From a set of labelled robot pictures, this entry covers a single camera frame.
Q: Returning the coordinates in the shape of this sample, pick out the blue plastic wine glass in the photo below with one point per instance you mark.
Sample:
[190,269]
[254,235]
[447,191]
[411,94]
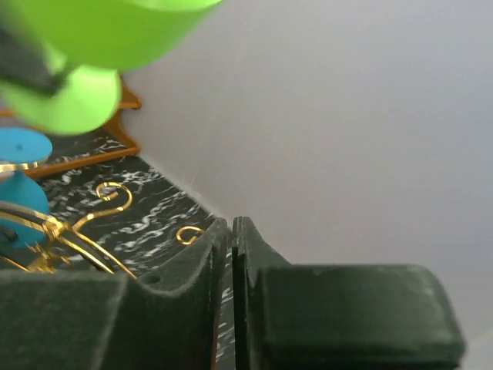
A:
[23,146]

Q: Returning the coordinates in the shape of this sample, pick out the orange wooden shelf rack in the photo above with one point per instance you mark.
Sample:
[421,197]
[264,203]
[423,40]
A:
[108,142]

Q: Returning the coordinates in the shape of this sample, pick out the green plastic wine glass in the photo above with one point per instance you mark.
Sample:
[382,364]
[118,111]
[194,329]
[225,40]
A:
[99,39]

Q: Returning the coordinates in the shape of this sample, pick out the gold wire wine glass rack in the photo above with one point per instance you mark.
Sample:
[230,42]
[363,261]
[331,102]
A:
[120,217]

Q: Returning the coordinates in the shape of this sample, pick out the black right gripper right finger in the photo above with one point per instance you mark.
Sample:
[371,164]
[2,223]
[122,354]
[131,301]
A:
[337,316]

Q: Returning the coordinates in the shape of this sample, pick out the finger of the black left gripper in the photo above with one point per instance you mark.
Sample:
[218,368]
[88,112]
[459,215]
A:
[24,66]

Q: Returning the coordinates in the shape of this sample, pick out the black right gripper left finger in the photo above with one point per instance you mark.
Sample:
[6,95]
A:
[165,319]

